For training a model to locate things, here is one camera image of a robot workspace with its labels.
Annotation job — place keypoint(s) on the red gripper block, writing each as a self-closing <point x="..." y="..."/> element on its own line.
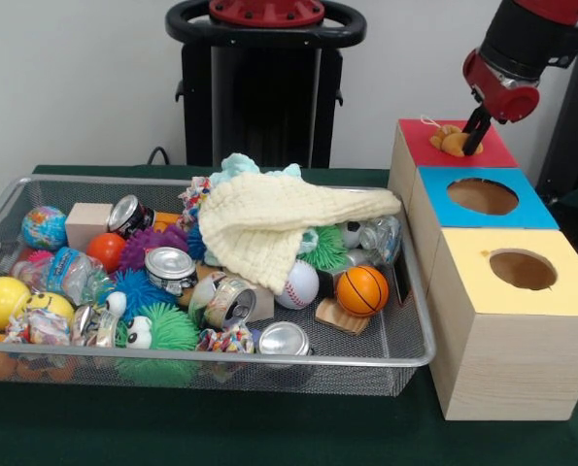
<point x="507" y="99"/>

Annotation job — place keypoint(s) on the tan brown plush toy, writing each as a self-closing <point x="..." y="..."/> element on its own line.
<point x="451" y="142"/>

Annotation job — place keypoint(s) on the cream waffle cloth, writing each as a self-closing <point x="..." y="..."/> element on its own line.
<point x="269" y="218"/>

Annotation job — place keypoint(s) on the black crushed soda can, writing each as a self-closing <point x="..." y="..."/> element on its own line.
<point x="171" y="269"/>

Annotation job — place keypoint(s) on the plain yellow ball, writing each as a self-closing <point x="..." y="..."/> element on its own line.
<point x="2" y="301"/>

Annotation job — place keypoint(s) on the shallow clear mesh bin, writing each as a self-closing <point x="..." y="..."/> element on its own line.
<point x="390" y="340"/>

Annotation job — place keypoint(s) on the wooden box with three holes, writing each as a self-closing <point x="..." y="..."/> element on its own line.
<point x="512" y="364"/>

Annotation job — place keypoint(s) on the small orange basketball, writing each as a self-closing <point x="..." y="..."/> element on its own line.
<point x="362" y="290"/>

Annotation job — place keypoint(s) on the small white baseball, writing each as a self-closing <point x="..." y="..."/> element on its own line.
<point x="299" y="289"/>

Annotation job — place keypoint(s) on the silver crushed can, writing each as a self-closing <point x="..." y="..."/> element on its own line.
<point x="282" y="339"/>

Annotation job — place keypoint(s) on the green fuzzy toy with eyes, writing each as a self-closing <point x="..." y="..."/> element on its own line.
<point x="172" y="330"/>

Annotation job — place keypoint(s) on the yellow smiley face ball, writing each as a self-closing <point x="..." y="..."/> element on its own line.
<point x="50" y="303"/>

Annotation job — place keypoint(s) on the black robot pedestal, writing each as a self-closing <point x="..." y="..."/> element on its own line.
<point x="269" y="97"/>

